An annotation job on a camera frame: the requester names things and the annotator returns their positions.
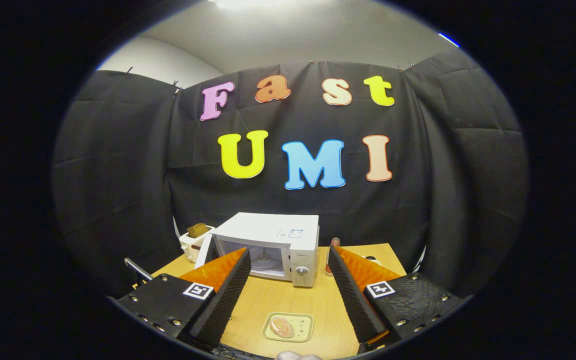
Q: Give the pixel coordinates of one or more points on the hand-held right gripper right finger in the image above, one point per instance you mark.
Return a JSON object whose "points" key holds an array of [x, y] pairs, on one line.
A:
{"points": [[353, 300]]}

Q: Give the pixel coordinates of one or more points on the white toaster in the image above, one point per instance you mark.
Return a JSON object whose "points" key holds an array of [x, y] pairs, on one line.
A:
{"points": [[190, 247]]}

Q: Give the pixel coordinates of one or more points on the black backdrop cloth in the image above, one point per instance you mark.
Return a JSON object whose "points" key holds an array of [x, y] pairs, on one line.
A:
{"points": [[118, 175]]}

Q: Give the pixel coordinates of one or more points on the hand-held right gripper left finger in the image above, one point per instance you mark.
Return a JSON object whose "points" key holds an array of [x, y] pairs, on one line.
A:
{"points": [[223, 300]]}

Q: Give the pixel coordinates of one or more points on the grey metal bar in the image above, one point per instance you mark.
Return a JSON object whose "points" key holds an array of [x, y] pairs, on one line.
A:
{"points": [[138, 269]]}

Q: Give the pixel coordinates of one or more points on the white microwave oven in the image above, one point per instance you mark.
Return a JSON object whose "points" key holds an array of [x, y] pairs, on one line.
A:
{"points": [[273, 230]]}

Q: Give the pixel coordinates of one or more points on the clear bottle with red cap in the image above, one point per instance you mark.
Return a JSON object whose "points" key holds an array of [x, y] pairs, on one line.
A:
{"points": [[332, 255]]}

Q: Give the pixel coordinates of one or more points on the white divided dish with grains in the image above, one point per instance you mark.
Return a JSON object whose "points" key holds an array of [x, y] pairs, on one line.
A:
{"points": [[372, 260]]}

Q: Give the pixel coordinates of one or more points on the pale green rectangular plate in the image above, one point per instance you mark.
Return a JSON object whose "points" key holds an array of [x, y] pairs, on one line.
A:
{"points": [[304, 327]]}

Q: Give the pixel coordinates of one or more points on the round bread bun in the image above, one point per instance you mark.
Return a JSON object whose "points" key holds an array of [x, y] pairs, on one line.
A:
{"points": [[282, 327]]}

